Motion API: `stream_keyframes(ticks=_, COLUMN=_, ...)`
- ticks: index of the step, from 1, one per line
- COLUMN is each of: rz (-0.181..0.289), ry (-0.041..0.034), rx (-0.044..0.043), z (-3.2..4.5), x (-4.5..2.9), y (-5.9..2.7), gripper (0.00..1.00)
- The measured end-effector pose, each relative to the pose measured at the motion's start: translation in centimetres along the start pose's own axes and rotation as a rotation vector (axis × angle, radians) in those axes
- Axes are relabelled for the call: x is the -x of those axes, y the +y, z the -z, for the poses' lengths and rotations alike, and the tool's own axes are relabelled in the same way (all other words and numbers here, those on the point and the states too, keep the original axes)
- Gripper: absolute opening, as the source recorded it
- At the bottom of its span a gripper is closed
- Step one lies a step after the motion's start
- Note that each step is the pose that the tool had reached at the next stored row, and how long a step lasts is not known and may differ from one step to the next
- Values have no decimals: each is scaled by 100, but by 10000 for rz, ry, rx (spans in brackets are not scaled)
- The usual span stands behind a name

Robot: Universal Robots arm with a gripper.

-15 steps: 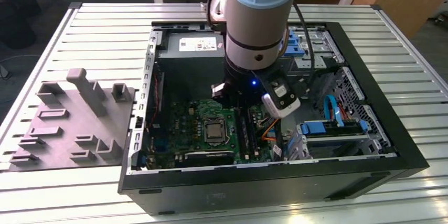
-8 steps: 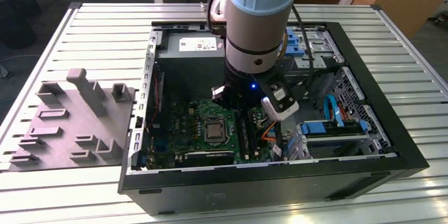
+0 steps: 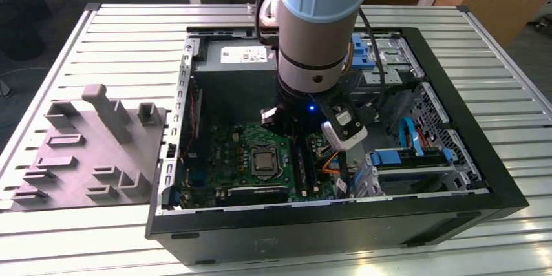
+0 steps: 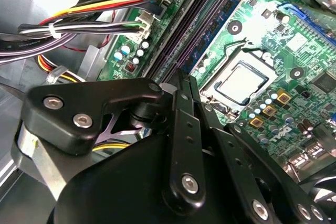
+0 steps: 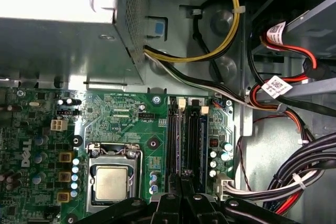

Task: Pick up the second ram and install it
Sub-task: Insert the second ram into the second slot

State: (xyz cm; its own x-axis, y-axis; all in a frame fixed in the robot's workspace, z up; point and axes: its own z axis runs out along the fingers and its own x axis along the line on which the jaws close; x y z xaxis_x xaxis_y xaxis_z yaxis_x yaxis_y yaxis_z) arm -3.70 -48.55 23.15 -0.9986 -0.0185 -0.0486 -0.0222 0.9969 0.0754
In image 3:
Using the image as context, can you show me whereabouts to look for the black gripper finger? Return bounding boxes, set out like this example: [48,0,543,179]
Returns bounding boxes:
[260,106,299,138]

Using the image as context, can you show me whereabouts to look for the metal CPU socket cover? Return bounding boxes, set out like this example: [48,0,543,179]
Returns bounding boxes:
[248,143,284,182]

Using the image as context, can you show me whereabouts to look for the silver CPU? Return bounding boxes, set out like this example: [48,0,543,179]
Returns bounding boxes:
[252,153,280,175]

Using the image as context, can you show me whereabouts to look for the green motherboard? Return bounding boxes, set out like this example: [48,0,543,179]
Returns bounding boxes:
[183,117,344,208]

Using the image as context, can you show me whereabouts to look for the grey power supply white label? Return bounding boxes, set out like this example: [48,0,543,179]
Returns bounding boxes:
[192,39,280,122]

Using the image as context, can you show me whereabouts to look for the blue plastic drive latch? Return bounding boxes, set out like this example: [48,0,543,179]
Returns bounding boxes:
[350,35,375,70]

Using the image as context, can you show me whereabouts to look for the black graphics card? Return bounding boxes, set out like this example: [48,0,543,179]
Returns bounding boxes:
[226,185,290,206]

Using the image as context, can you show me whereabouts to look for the blue carrier with disk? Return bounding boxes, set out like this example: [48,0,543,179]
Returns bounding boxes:
[371,147,454,169]

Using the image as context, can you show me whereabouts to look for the grey metal drive cage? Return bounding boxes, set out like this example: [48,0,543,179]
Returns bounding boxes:
[344,35,427,105]

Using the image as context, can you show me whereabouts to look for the black open PC case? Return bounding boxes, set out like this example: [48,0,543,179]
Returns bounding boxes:
[144,25,531,266]

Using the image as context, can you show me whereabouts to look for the grey plastic parts rack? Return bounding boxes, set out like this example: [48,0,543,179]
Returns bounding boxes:
[0,83,172,214]

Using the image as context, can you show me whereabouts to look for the black office chair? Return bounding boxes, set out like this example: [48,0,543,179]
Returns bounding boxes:
[0,0,51,62]

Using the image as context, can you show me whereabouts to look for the white camera in black bracket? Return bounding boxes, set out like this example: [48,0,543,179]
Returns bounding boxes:
[308,93,370,153]

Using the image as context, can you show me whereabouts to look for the black camera cable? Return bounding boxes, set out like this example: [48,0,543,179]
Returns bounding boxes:
[255,0,280,47]
[356,7,388,124]

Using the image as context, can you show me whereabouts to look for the orange wires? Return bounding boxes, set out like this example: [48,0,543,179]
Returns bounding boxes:
[322,153,346,176]

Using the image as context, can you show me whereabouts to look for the black cable bundle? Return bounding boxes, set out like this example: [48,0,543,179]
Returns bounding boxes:
[372,82,424,122]

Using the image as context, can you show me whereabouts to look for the blue SATA cable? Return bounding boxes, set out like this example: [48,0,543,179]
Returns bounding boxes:
[399,116,427,156]

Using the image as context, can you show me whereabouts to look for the grey disk bay bracket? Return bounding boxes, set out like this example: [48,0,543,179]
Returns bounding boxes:
[364,151,491,198]

